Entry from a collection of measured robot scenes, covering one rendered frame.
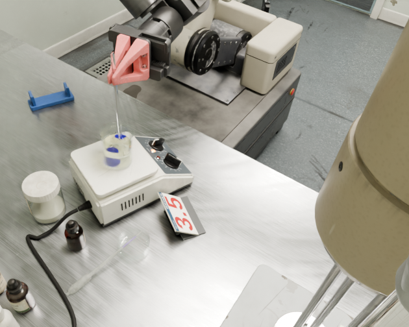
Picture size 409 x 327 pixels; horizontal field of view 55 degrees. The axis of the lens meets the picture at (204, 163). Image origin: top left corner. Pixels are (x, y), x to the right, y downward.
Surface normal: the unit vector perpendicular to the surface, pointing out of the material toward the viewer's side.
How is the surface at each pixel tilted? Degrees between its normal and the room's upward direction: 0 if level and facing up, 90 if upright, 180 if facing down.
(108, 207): 90
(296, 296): 0
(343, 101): 0
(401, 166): 90
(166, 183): 90
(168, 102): 0
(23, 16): 90
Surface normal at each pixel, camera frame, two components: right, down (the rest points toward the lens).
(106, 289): 0.08, -0.68
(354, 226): -0.87, 0.30
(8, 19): 0.83, 0.45
